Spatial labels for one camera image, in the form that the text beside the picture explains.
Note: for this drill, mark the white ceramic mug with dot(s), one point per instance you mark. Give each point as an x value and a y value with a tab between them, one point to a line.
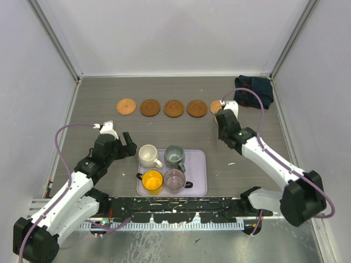
149	158

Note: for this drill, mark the dark blue folded cloth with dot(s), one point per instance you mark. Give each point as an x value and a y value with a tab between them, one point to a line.
261	86

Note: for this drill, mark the aluminium frame post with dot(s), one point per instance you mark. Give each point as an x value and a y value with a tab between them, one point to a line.
53	37
297	30

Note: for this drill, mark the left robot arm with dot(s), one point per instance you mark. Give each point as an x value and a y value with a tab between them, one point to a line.
39	238

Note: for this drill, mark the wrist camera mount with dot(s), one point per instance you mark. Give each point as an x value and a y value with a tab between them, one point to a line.
106	128
230	105

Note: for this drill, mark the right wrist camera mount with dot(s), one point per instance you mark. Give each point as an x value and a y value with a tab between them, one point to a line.
230	105

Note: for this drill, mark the lavender plastic tray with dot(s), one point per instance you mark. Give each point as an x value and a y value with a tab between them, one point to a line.
196	172

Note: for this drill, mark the aluminium frame post right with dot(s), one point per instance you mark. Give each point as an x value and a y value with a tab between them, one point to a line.
297	30

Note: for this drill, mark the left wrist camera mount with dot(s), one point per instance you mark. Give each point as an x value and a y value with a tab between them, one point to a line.
106	128

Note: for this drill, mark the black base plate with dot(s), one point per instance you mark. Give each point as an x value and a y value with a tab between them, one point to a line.
176	210

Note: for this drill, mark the white slotted cable duct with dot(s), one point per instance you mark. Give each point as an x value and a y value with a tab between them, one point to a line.
195	225

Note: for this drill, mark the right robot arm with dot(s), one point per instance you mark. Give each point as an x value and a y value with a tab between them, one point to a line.
301	194

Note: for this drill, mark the dark wooden coaster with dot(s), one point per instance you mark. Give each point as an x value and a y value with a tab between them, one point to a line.
197	108
173	108
150	107

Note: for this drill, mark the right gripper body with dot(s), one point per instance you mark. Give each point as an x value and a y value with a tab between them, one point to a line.
221	136

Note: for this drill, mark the yellow glass mug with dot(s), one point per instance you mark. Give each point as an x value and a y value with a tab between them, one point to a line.
152	181

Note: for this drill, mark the aluminium frame post left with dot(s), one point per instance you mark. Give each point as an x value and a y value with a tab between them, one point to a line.
53	37

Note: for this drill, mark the clear purple glass mug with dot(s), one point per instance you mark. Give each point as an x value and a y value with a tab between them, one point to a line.
175	181

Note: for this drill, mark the grey-green ceramic mug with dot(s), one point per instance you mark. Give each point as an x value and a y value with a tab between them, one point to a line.
174	157

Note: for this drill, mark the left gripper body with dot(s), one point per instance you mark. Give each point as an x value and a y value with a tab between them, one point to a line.
120	152

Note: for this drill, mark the light cork coaster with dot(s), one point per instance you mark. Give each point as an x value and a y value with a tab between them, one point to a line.
215	106
126	106

